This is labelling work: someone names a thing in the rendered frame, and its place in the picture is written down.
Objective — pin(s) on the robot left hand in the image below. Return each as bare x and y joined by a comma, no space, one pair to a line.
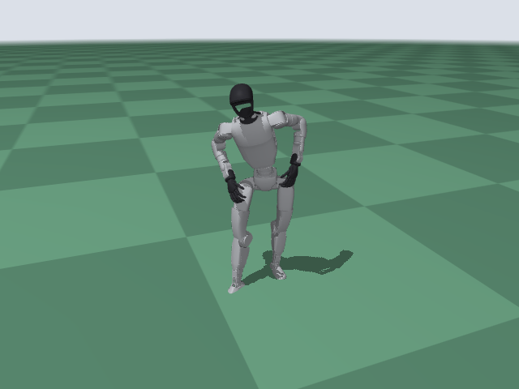
292,173

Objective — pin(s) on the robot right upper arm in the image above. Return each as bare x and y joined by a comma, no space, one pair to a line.
223,133

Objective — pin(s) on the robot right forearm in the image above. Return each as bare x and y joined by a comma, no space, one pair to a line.
222,160

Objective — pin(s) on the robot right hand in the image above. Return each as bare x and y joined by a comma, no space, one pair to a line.
233,187

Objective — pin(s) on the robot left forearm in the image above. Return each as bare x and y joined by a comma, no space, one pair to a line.
299,139

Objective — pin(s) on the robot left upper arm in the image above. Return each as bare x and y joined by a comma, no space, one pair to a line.
280,119

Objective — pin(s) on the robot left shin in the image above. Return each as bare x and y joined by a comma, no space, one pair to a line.
278,246

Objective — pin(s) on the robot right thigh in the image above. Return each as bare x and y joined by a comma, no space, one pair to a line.
240,213

